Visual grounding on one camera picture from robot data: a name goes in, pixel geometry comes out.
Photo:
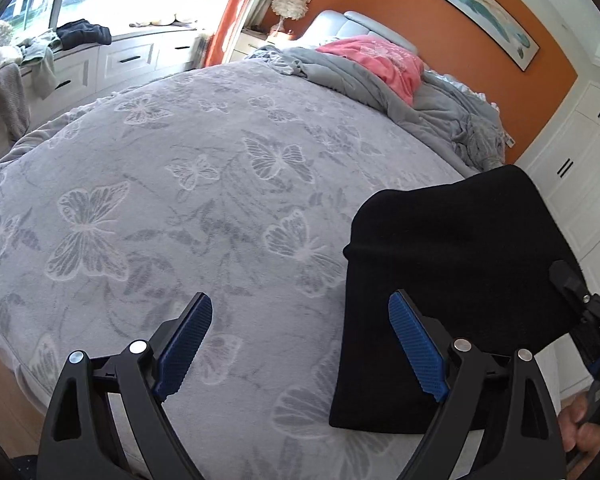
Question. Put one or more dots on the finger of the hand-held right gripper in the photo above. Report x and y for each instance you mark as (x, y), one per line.
(570, 280)

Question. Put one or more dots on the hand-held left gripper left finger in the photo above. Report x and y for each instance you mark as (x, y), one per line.
(185, 345)

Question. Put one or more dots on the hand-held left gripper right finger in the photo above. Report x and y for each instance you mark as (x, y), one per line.
(420, 345)

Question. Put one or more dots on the black pants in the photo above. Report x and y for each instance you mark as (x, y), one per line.
(455, 240)

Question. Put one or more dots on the person's right hand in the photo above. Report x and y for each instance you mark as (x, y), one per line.
(582, 430)

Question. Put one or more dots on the white wardrobe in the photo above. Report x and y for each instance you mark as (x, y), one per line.
(580, 160)

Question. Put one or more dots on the bed with grey butterfly blanket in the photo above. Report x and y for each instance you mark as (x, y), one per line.
(180, 185)

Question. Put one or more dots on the grey crumpled garment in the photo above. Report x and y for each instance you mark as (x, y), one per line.
(482, 142)

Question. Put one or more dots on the grey duvet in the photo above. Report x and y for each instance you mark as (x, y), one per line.
(360, 87)

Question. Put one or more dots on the pink pillow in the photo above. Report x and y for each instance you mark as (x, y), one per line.
(380, 62)

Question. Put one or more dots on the white window seat cabinet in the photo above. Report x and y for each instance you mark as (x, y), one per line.
(130, 57)

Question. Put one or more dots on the grey knit cloth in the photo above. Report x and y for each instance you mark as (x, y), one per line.
(10, 95)

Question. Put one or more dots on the white nightstand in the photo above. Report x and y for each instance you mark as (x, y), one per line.
(252, 42)

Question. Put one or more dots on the light green clothing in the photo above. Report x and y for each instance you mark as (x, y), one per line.
(42, 60)

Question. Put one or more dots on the grey padded headboard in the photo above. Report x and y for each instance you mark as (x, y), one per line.
(360, 22)

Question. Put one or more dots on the dark blue clothing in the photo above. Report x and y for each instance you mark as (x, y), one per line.
(82, 32)

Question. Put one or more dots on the white cushions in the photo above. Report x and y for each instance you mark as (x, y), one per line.
(165, 16)

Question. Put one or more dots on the orange curtain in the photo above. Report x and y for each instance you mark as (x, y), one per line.
(235, 10)

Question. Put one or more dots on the white feather table lamp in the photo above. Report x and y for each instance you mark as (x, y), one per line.
(290, 7)

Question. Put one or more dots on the framed wall painting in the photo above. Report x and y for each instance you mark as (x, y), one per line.
(475, 5)

